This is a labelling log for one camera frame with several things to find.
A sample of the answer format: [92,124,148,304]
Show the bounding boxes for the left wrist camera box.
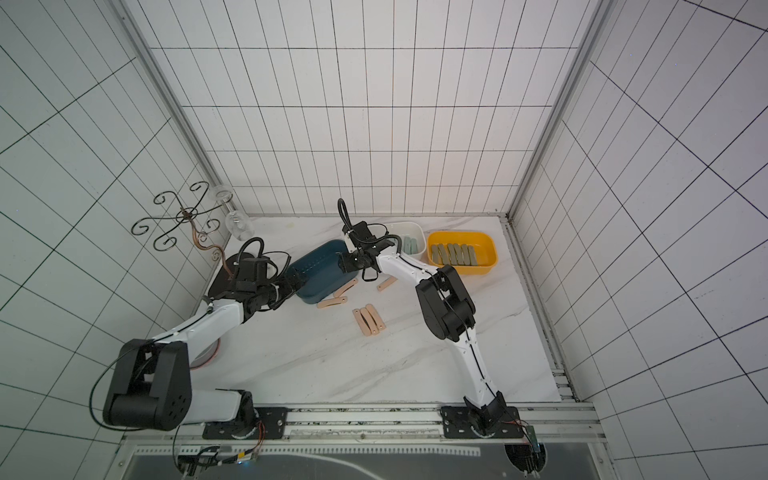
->
[242,256,279,282]

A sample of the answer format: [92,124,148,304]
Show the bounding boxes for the white storage box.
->
[385,221,426,260]

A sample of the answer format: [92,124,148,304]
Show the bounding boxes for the clear wine glass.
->
[211,184,255,241]

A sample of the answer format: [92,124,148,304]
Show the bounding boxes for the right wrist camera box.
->
[346,221,376,248]

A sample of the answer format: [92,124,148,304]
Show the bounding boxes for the pink knife upper left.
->
[333,278,358,298]

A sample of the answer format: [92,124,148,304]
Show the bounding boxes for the yellow storage box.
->
[426,231,498,275]

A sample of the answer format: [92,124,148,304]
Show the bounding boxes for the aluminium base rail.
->
[122,403,604,448]

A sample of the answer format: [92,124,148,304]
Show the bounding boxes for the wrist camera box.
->
[242,256,279,282]
[346,221,376,248]

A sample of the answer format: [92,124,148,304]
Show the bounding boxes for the dark teal storage box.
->
[286,240,358,305]

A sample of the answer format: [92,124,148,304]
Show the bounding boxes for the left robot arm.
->
[102,252,307,437]

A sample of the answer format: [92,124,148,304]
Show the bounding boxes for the olive knife pair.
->
[460,244,471,266]

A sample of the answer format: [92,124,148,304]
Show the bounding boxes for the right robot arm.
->
[339,246,507,438]

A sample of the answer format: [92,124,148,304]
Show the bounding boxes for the metal scroll glass rack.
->
[130,180,234,262]

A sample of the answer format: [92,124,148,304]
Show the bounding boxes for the black oval rack base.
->
[207,252,257,301]

